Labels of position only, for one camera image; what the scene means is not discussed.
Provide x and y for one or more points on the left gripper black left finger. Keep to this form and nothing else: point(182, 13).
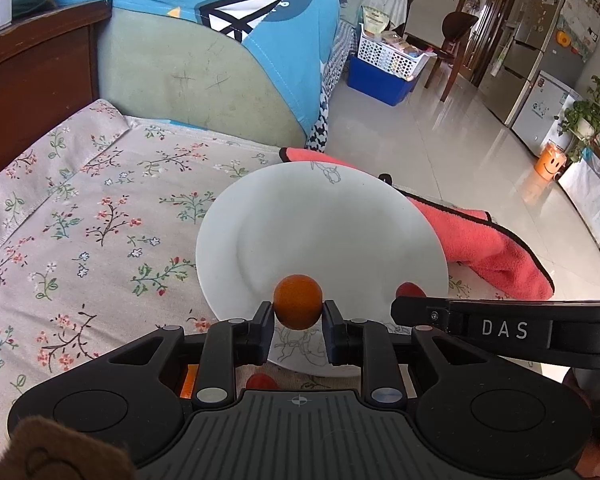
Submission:
point(230, 344)

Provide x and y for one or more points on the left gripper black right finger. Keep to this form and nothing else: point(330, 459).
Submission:
point(368, 346)

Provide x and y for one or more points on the finger of the black right gripper marked das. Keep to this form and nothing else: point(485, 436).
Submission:
point(565, 333)

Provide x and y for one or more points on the small orange mandarin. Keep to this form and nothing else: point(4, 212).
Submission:
point(297, 301)

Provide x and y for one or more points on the red tomato near gripper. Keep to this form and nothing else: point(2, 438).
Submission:
point(260, 381)

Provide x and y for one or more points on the red cherry tomato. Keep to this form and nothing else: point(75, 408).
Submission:
point(409, 289)

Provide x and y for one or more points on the white ceramic plate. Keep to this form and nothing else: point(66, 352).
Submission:
point(356, 236)

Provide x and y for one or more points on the pink fleece cloth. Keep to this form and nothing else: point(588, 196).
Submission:
point(498, 256)

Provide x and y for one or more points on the orange smiley bucket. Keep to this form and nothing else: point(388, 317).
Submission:
point(550, 161)

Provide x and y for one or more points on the floral tablecloth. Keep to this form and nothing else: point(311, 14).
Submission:
point(99, 222)

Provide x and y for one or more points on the green potted plant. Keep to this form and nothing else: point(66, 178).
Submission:
point(581, 120)

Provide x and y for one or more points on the small white fridge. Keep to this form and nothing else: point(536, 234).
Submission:
point(538, 122)

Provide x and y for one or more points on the brown plush glove cuff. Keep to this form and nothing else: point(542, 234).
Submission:
point(40, 448)

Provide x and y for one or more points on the blue plastic storage bin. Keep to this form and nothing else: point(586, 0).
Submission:
point(378, 84)

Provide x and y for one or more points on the green sofa armrest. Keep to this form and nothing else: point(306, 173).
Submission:
point(158, 67)

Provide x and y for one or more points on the white lattice basket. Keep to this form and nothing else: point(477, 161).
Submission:
point(392, 54)

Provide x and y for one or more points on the silver refrigerator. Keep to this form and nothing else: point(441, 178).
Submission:
point(557, 37)

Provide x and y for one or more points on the dark wooden chair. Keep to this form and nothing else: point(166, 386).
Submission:
point(456, 27)

